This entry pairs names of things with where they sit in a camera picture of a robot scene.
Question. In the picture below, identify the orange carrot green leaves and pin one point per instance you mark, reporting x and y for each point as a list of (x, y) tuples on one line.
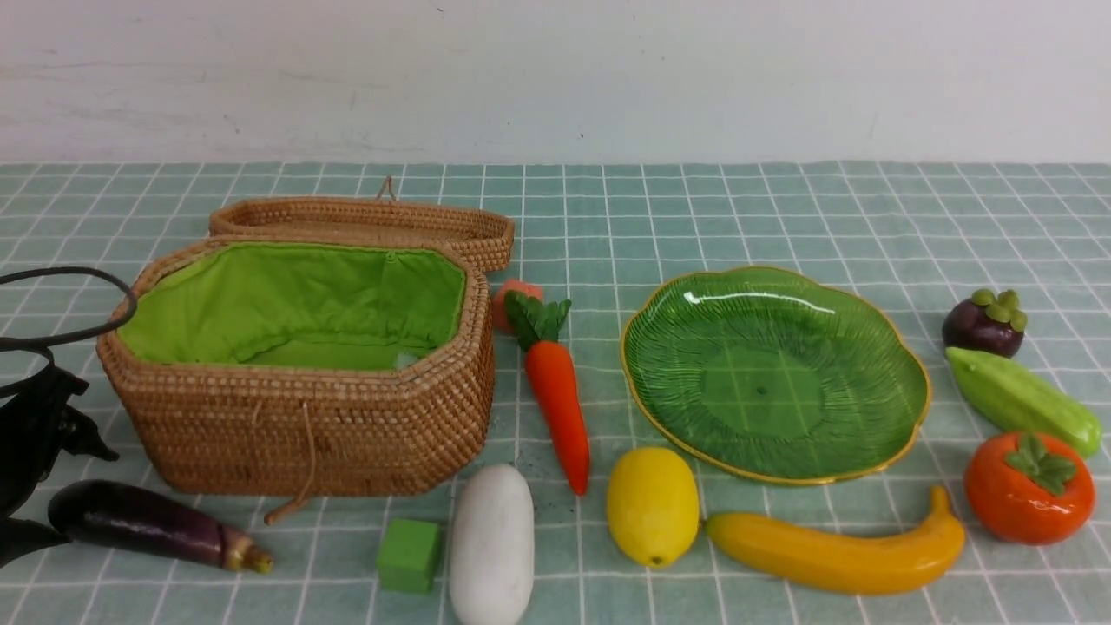
[(548, 364)]

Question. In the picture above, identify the yellow banana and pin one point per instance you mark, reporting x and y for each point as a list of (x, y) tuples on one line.
[(843, 564)]

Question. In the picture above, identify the purple eggplant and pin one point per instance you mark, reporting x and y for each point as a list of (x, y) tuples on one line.
[(120, 516)]

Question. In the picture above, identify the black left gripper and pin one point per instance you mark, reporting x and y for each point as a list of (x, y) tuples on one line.
[(37, 422)]

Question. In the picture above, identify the light green cucumber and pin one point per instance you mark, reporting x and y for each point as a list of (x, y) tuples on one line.
[(1015, 399)]

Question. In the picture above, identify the woven rattan basket green lining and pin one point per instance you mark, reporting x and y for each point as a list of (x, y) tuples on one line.
[(299, 366)]

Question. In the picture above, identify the green foam cube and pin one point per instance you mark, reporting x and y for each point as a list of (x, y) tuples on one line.
[(408, 556)]

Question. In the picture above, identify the pink foam cube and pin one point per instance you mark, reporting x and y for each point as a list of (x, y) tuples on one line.
[(499, 316)]

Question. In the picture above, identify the woven rattan basket lid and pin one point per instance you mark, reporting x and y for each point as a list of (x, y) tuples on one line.
[(482, 238)]

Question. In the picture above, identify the green leaf-shaped glass plate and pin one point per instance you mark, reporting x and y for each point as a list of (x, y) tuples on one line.
[(771, 376)]

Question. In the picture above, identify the green checkered tablecloth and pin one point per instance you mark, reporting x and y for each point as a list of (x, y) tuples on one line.
[(912, 239)]

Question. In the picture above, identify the white radish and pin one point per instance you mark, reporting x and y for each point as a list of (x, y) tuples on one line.
[(492, 548)]

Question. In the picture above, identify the orange persimmon green calyx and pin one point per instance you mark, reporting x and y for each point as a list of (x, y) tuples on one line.
[(1029, 487)]

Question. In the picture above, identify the purple mangosteen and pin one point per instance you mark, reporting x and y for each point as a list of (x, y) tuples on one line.
[(988, 322)]

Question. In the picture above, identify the yellow lemon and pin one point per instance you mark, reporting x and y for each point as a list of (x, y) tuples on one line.
[(653, 507)]

